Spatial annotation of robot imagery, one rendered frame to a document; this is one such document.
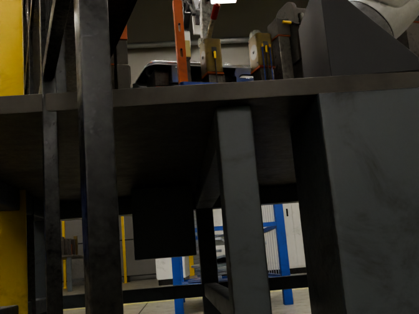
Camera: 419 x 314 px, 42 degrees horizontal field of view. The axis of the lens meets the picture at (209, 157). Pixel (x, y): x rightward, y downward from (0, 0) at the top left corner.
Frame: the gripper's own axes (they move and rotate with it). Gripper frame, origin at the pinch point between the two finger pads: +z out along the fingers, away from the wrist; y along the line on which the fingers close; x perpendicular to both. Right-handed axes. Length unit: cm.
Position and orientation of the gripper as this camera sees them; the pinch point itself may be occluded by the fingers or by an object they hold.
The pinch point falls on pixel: (191, 37)
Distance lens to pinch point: 204.3
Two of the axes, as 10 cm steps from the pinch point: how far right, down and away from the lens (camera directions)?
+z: 0.8, 9.8, -1.9
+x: -9.4, 0.1, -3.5
